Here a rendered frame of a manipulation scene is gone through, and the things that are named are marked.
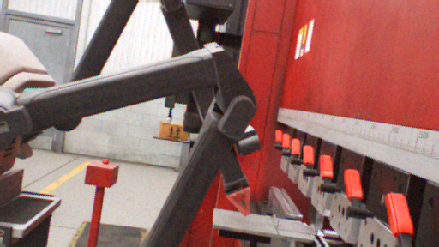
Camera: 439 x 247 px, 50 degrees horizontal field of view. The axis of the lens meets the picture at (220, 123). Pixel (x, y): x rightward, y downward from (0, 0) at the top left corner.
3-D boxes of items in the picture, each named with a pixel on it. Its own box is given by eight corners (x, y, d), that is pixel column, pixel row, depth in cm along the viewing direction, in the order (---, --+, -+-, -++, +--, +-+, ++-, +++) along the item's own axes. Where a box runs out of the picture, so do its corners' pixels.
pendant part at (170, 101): (165, 105, 269) (174, 42, 267) (186, 107, 270) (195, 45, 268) (163, 107, 224) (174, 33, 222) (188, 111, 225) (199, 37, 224)
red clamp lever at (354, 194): (344, 165, 80) (350, 212, 72) (367, 169, 80) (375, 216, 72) (340, 172, 81) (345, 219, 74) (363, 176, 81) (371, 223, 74)
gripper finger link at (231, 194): (256, 207, 131) (246, 176, 130) (259, 213, 123) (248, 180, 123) (234, 215, 131) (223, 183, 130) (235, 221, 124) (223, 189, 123)
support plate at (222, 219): (213, 211, 138) (213, 207, 138) (301, 225, 138) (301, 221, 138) (212, 228, 120) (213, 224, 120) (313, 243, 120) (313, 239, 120)
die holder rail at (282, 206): (267, 207, 210) (270, 186, 209) (279, 208, 210) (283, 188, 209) (281, 240, 160) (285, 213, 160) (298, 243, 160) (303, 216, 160)
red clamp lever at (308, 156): (303, 143, 120) (303, 171, 112) (318, 146, 120) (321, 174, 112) (301, 148, 121) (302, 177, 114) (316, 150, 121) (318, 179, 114)
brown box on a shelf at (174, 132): (156, 135, 352) (158, 118, 352) (189, 139, 354) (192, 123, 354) (153, 138, 323) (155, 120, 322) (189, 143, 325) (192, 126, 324)
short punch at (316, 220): (306, 225, 134) (311, 192, 134) (313, 225, 134) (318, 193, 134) (313, 235, 124) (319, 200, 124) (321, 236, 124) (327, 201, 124)
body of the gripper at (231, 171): (246, 178, 133) (237, 154, 133) (249, 184, 123) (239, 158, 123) (225, 186, 133) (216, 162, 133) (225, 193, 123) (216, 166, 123)
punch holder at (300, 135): (287, 176, 159) (295, 128, 158) (311, 180, 159) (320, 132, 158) (294, 184, 144) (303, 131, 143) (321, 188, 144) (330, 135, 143)
